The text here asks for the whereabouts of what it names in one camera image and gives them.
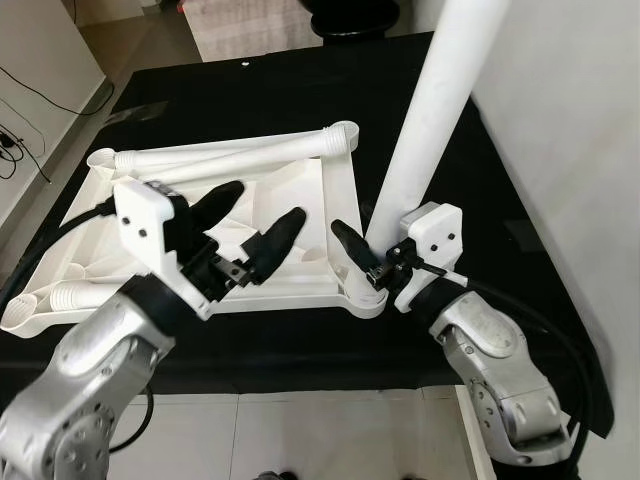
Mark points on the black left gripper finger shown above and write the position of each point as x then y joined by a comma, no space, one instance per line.
278,240
220,208

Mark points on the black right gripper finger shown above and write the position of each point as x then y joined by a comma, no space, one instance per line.
352,245

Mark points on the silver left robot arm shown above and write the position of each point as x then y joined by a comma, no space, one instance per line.
90,370

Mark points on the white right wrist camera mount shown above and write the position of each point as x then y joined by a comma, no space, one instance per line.
435,232

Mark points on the grey tape strip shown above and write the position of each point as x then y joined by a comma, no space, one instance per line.
522,234

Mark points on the patterned floor rug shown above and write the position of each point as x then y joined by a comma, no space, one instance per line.
250,25

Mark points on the black floor mat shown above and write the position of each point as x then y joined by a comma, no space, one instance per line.
250,90

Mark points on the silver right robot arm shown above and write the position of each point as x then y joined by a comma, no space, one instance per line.
490,360

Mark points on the white plastic table top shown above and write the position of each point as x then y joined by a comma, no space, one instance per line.
290,180

